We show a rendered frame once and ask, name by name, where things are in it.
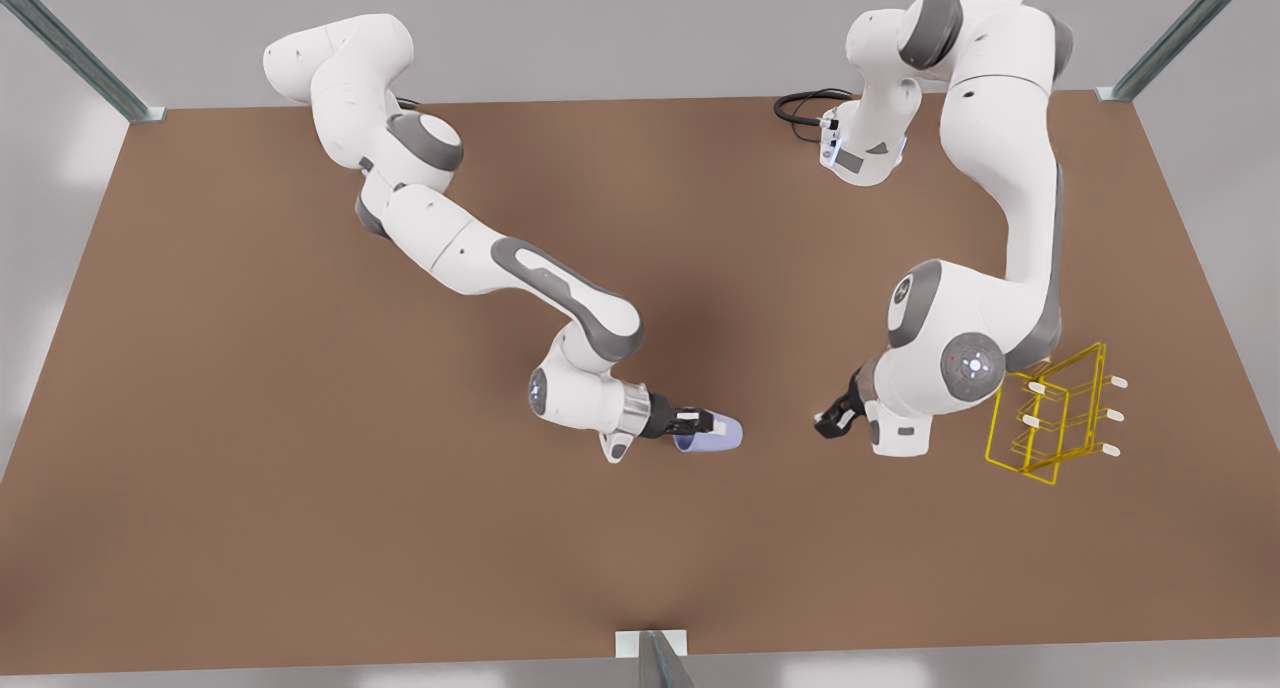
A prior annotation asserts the black cable loop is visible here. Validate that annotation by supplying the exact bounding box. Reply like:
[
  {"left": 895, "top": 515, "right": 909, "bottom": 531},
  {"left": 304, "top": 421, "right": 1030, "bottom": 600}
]
[{"left": 774, "top": 88, "right": 854, "bottom": 145}]

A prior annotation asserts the lavender blue cup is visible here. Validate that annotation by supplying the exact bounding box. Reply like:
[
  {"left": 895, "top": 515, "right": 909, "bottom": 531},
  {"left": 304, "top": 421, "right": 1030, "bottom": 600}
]
[{"left": 672, "top": 415, "right": 744, "bottom": 454}]

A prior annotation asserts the yellow wire cup holder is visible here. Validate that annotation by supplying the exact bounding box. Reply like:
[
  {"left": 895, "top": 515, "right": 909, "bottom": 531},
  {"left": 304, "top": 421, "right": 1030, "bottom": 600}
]
[{"left": 985, "top": 342, "right": 1130, "bottom": 487}]

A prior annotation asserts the silver frame post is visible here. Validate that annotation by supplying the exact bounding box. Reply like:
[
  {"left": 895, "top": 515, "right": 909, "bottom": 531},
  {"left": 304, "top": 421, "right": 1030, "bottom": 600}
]
[
  {"left": 1096, "top": 0, "right": 1264, "bottom": 103},
  {"left": 614, "top": 629, "right": 693, "bottom": 688},
  {"left": 0, "top": 0, "right": 167, "bottom": 123}
]

